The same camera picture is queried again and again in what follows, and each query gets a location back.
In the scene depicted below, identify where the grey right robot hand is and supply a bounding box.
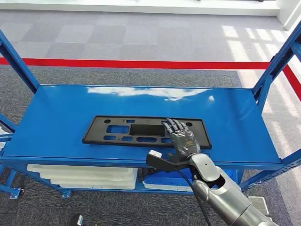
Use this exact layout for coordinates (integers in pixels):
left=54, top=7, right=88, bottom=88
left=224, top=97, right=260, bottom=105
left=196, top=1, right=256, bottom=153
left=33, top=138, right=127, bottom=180
left=162, top=118, right=201, bottom=160

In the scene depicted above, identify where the black plastic panel part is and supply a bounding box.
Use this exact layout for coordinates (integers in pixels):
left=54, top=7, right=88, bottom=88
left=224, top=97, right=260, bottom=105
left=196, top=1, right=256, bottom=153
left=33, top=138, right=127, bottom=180
left=82, top=115, right=212, bottom=150

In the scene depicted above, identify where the small black part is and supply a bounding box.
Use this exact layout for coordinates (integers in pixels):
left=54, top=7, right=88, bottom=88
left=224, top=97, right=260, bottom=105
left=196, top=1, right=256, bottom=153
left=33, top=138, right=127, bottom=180
left=137, top=168, right=161, bottom=183

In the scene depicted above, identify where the blue metal shelf rack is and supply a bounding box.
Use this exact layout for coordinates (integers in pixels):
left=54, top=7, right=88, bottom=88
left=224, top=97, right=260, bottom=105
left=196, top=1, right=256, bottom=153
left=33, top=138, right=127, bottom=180
left=0, top=22, right=301, bottom=200

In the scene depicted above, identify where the flat white panel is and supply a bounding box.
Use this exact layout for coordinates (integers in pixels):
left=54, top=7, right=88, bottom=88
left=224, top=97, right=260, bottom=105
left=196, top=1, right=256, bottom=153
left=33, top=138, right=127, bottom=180
left=143, top=180, right=195, bottom=193

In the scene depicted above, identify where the silver floor socket cover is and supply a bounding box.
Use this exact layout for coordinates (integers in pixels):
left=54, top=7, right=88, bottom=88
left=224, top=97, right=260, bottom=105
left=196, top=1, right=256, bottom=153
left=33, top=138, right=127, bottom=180
left=247, top=196, right=270, bottom=218

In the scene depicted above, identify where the red floor tape line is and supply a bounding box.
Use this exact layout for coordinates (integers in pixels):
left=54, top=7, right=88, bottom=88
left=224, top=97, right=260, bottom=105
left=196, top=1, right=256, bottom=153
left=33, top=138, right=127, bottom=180
left=0, top=57, right=301, bottom=102

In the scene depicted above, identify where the stack of white panels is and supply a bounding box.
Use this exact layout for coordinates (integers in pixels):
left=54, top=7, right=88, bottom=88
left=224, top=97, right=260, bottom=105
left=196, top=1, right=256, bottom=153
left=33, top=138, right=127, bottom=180
left=26, top=164, right=138, bottom=190

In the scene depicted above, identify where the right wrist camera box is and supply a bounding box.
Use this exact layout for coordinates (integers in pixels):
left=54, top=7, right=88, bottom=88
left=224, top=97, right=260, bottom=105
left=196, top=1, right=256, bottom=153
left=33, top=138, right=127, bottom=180
left=146, top=149, right=190, bottom=173

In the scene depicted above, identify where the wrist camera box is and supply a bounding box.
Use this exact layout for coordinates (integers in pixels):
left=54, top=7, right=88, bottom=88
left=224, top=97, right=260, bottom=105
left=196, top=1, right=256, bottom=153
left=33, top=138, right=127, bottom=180
left=146, top=149, right=190, bottom=173
left=68, top=213, right=84, bottom=226

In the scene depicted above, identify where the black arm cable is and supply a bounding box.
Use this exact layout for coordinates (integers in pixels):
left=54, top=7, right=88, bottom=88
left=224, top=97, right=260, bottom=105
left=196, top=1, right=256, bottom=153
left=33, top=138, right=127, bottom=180
left=174, top=168, right=212, bottom=226

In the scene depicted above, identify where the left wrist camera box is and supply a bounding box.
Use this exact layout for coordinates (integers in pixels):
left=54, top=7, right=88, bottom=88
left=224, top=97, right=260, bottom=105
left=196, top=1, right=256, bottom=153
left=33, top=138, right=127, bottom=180
left=68, top=213, right=84, bottom=226

